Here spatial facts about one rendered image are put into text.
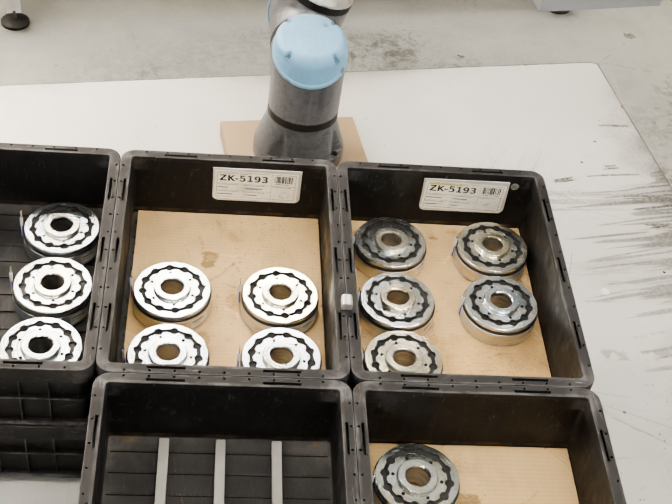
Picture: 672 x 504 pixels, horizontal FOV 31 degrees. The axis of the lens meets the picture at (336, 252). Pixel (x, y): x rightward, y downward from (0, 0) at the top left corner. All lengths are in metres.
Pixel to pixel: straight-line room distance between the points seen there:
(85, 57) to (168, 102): 1.32
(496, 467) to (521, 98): 0.96
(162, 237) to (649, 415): 0.74
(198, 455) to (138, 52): 2.14
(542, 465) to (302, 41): 0.76
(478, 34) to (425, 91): 1.48
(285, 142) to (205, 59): 1.53
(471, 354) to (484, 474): 0.19
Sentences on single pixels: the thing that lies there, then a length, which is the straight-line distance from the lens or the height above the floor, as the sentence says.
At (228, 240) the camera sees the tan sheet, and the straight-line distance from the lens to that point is 1.71.
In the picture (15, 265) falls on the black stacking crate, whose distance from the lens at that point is 1.69.
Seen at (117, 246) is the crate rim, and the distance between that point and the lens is 1.58.
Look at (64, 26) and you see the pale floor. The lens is 3.58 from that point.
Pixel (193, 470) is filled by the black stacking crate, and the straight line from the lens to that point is 1.46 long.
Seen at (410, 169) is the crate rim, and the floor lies 0.93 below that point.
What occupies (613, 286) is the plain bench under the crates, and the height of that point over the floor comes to 0.70.
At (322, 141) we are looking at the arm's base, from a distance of 1.96.
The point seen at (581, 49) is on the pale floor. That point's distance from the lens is 3.77.
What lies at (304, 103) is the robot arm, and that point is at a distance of 1.90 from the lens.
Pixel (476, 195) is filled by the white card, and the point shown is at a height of 0.89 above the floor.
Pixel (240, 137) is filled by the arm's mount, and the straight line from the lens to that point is 2.05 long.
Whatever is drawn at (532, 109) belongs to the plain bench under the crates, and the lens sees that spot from 2.27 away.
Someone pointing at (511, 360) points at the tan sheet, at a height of 0.83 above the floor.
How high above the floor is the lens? 2.02
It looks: 44 degrees down
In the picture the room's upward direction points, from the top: 9 degrees clockwise
